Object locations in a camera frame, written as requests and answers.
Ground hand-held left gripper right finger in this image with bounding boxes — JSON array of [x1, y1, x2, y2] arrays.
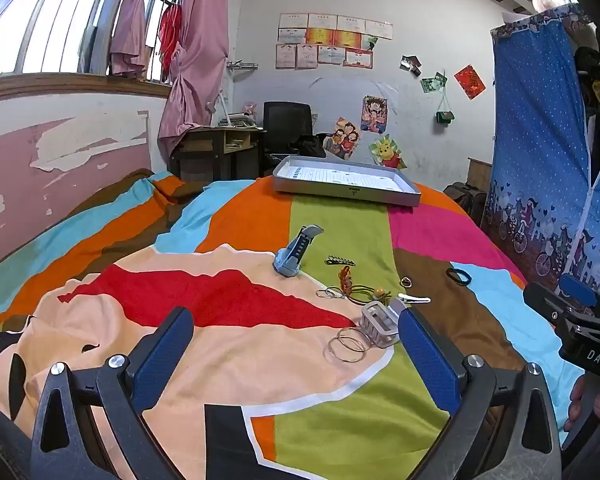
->
[[397, 306, 564, 480]]

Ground dark suitcase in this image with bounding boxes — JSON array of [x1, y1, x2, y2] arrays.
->
[[442, 181, 489, 227]]

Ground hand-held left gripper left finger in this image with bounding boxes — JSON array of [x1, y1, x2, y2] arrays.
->
[[30, 306, 196, 480]]

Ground brown hair tie with bead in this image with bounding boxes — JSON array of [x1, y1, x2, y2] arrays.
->
[[341, 284, 397, 307]]

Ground green wall photos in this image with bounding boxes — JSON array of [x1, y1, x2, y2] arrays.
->
[[420, 72, 449, 94]]

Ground cartoon figure wall poster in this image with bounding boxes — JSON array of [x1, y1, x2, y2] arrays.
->
[[360, 94, 389, 134]]

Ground wooden window sill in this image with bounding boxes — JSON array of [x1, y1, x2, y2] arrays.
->
[[0, 72, 174, 107]]

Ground grey shallow tray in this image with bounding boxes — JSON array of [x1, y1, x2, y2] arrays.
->
[[272, 155, 422, 209]]

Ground barred window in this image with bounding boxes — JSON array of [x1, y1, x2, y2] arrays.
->
[[0, 0, 181, 81]]

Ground wooden board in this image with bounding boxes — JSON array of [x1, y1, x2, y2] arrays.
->
[[467, 157, 494, 192]]

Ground blue fabric wardrobe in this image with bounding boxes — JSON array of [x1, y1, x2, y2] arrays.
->
[[481, 2, 600, 302]]

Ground silver bangle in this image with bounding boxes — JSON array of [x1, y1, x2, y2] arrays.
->
[[336, 327, 368, 356], [325, 336, 361, 364], [341, 334, 372, 361]]

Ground grey-blue hair claw clip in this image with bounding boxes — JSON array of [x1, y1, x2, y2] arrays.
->
[[273, 224, 325, 279]]

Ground yellow bear wall poster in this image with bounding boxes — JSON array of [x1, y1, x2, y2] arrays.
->
[[368, 133, 409, 170]]

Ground group of wall certificates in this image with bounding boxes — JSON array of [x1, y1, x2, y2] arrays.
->
[[274, 12, 395, 71]]

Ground stack of books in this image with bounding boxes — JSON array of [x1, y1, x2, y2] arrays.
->
[[218, 112, 259, 131]]

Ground white paper sheet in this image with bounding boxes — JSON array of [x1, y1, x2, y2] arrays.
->
[[290, 164, 402, 194]]

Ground black office chair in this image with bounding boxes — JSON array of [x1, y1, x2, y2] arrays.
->
[[259, 101, 314, 179]]

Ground black bag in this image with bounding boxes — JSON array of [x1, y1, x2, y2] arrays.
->
[[295, 132, 334, 159]]

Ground red paper square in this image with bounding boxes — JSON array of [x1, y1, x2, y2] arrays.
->
[[453, 63, 487, 101]]

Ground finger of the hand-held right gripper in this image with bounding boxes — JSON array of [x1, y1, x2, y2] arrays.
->
[[523, 282, 581, 332], [560, 273, 600, 322]]

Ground green hanging bag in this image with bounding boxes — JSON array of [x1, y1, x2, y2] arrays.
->
[[434, 82, 456, 126]]

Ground small pink curtain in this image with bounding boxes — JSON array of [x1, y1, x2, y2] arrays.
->
[[110, 0, 149, 80]]

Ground colourful patchwork blanket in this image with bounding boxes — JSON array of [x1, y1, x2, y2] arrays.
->
[[0, 169, 587, 480]]

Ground white claw clip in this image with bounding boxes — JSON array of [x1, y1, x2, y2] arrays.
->
[[361, 301, 401, 349]]

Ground red hanging ornament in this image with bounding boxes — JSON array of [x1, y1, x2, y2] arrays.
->
[[157, 3, 184, 75]]

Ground large pink curtain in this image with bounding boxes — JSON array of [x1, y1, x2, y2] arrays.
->
[[157, 0, 231, 159]]

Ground wooden desk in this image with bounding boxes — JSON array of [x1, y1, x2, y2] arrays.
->
[[168, 127, 264, 182]]

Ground family cartoon wall poster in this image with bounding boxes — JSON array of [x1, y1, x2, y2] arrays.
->
[[327, 117, 362, 159]]

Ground person's right hand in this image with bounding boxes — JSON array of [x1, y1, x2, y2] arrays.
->
[[566, 375, 600, 432]]

